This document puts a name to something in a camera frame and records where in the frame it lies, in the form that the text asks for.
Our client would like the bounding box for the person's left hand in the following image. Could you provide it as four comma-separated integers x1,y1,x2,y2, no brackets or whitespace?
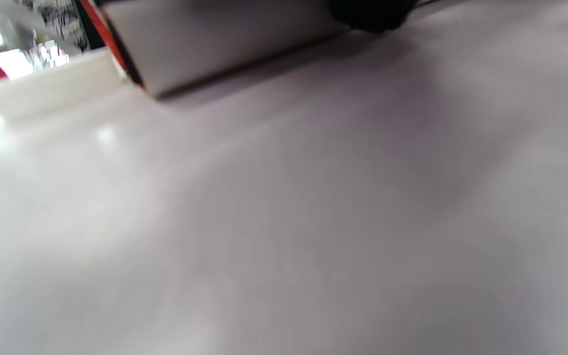
331,0,415,33

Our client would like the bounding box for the red patterned poster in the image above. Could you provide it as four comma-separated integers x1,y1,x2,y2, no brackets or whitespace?
79,0,351,98

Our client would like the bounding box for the translucent white tube cap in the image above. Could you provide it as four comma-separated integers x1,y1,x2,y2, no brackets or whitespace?
0,49,124,119

